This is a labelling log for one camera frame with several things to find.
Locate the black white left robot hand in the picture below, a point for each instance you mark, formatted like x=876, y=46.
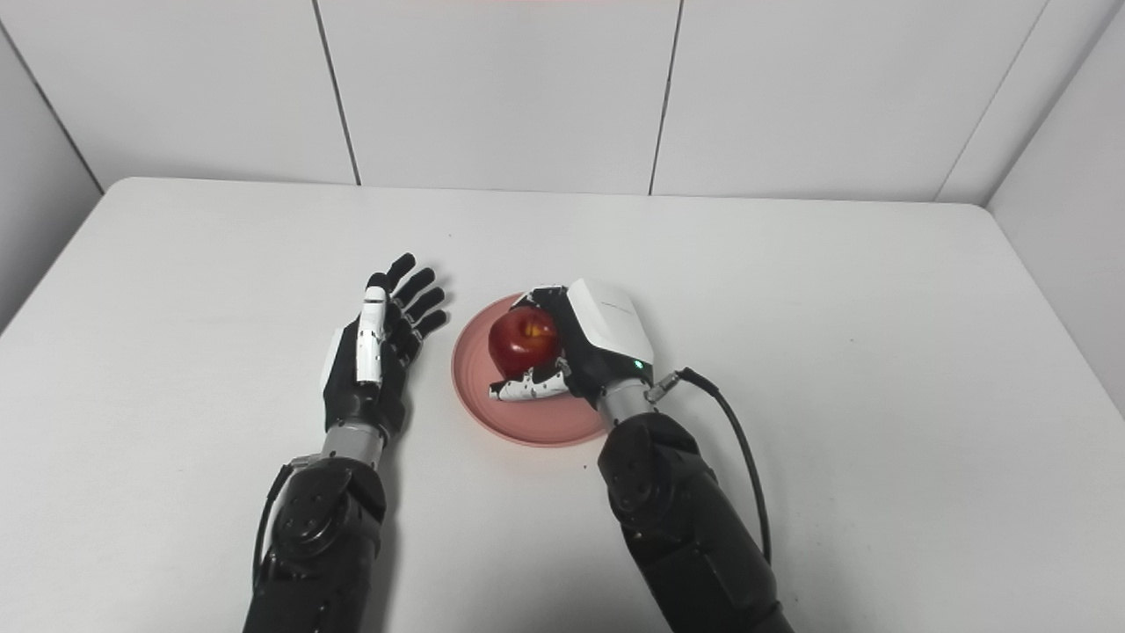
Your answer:
x=360, y=400

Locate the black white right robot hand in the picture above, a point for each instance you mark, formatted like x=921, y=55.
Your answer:
x=606, y=325

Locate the red apple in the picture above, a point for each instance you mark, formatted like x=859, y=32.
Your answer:
x=518, y=343

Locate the pink plate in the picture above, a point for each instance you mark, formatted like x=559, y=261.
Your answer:
x=545, y=422

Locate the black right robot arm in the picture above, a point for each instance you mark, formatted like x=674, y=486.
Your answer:
x=677, y=527

